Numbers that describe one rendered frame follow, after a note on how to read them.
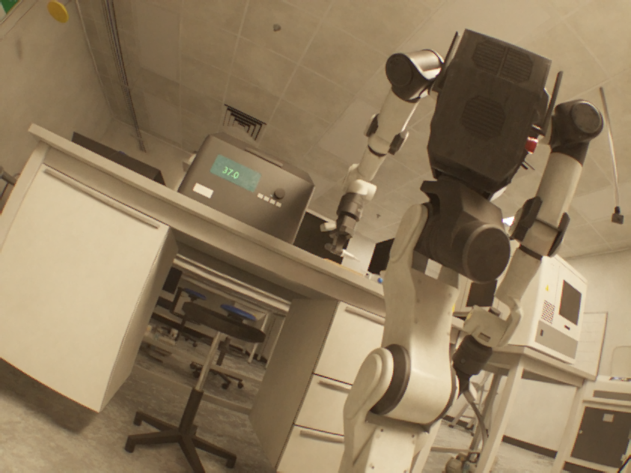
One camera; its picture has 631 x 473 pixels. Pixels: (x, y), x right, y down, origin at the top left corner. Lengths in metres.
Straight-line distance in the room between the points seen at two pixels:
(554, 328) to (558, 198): 1.21
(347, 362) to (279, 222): 0.51
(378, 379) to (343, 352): 0.52
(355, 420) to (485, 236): 0.41
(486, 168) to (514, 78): 0.19
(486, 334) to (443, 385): 0.23
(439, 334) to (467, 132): 0.41
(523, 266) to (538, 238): 0.07
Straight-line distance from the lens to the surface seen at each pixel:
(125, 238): 1.06
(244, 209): 1.10
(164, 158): 6.15
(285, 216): 1.12
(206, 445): 1.50
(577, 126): 0.84
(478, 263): 0.64
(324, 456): 1.23
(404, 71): 0.88
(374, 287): 1.12
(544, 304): 1.85
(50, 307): 1.12
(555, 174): 0.84
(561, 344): 2.04
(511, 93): 0.73
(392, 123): 1.01
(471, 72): 0.74
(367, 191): 1.24
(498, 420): 1.77
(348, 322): 1.14
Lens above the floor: 0.66
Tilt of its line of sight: 16 degrees up
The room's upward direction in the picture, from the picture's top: 21 degrees clockwise
